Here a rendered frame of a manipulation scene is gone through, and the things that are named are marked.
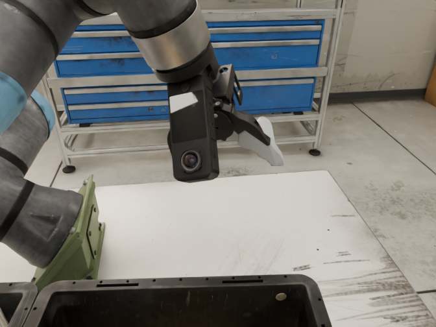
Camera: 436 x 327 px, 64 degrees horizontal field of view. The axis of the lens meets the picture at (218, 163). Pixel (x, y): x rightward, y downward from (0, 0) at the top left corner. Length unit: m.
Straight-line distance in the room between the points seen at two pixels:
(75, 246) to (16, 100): 0.37
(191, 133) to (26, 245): 0.41
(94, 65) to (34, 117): 1.42
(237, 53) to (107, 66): 0.74
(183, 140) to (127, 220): 0.50
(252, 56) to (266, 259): 1.56
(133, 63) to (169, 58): 1.74
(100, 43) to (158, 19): 1.75
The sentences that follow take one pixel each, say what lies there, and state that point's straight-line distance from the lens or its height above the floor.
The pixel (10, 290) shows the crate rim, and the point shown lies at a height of 0.93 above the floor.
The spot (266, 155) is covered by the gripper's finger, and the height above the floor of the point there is 1.01.
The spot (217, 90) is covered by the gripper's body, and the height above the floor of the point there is 1.09.
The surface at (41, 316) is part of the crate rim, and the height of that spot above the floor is 0.93.
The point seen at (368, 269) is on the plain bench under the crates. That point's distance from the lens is 0.78.
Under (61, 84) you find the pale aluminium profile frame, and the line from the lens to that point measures 2.16.
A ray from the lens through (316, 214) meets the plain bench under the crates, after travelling 0.87.
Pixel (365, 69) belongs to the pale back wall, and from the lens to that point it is 3.45.
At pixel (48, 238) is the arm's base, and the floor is 0.82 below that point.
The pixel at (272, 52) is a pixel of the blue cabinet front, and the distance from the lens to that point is 2.16.
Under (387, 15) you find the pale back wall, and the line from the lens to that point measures 3.40.
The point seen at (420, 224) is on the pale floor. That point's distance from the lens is 2.13.
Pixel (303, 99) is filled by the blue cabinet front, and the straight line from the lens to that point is 2.32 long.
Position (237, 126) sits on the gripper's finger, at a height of 1.06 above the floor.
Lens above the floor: 1.24
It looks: 32 degrees down
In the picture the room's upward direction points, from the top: straight up
